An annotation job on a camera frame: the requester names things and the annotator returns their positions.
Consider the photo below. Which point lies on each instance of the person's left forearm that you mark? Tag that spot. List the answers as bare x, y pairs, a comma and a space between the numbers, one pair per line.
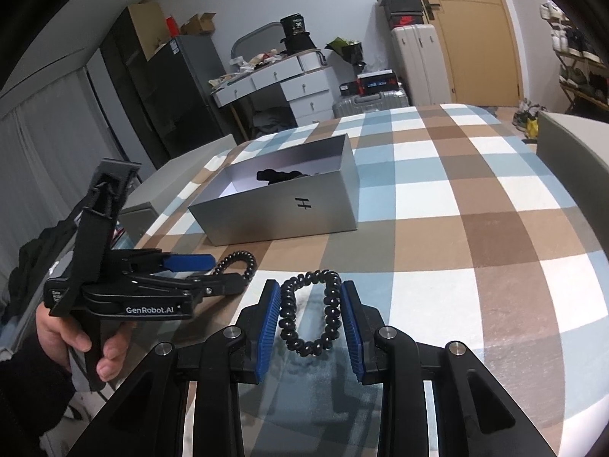
28, 400

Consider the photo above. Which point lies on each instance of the black refrigerator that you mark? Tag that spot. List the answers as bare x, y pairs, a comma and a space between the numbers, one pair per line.
181, 95

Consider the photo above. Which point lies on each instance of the dark wrapped flower bouquet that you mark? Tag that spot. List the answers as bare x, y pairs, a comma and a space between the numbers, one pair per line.
347, 50

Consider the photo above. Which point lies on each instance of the small black box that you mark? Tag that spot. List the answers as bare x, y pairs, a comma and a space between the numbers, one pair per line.
348, 89

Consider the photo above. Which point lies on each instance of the grey curtain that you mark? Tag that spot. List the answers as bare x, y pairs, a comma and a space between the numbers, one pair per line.
43, 152

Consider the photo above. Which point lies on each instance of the white drawer desk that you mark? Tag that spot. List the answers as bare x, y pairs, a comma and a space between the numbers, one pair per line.
304, 90

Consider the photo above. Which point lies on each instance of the dark clothes pile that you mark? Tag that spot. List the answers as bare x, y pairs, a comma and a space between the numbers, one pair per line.
33, 257

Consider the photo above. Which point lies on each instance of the rows of shoes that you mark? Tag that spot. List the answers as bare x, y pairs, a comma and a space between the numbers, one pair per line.
575, 43

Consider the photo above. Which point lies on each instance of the tall brown cardboard box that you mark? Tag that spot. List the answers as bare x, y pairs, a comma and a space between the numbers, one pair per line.
147, 28

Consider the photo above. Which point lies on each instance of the silver suitcase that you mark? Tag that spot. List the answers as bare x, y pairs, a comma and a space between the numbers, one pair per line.
371, 104

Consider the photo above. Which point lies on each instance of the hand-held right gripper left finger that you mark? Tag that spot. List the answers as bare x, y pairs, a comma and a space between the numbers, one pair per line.
266, 331

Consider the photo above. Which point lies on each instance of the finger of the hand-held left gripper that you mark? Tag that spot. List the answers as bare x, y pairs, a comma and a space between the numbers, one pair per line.
190, 262
219, 285

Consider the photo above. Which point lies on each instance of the grey arched frame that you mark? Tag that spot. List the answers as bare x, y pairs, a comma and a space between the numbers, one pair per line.
247, 38

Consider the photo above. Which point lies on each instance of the red black shoe box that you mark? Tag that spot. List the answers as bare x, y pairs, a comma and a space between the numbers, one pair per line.
403, 19

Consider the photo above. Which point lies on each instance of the person's left hand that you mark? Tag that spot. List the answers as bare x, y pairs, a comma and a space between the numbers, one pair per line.
62, 333

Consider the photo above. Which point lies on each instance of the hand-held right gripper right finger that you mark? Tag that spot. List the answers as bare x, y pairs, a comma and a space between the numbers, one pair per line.
353, 331

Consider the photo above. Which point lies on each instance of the black lace hair clip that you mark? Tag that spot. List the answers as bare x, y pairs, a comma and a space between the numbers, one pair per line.
278, 176

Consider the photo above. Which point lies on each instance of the wooden door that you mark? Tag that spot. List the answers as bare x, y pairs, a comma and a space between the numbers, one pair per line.
476, 33

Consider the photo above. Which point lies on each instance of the small open cardboard box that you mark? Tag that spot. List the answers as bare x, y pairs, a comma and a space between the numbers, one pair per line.
200, 24

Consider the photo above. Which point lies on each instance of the checked tablecloth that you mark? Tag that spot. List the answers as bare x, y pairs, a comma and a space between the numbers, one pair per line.
476, 247

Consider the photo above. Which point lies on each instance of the clutter on desk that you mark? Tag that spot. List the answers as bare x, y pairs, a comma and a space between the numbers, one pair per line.
247, 66

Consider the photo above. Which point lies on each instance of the black red flat box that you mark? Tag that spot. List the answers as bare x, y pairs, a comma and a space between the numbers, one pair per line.
378, 83

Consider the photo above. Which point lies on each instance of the shoes on floor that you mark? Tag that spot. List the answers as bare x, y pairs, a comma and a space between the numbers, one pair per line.
525, 116

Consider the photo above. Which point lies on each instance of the beige suitcase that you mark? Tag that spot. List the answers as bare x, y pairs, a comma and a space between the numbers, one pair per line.
421, 62

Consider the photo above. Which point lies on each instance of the black hat box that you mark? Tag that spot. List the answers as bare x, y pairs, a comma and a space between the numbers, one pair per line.
297, 33

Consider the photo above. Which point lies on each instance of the silver cardboard box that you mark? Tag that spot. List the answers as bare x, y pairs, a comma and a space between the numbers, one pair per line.
285, 219

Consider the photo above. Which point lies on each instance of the wooden shoe rack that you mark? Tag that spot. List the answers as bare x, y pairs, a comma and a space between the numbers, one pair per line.
568, 85

